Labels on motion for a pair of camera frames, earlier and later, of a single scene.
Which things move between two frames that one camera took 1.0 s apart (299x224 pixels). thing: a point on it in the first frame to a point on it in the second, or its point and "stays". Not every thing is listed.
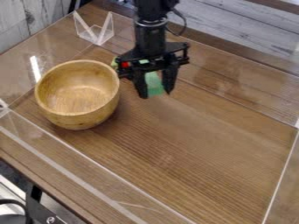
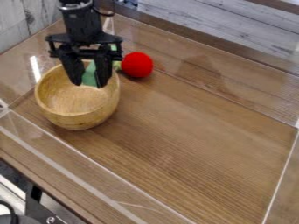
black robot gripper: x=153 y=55 to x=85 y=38
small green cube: x=113 y=63 stays
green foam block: x=153 y=88 to x=88 y=77
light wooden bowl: x=77 y=91 stays
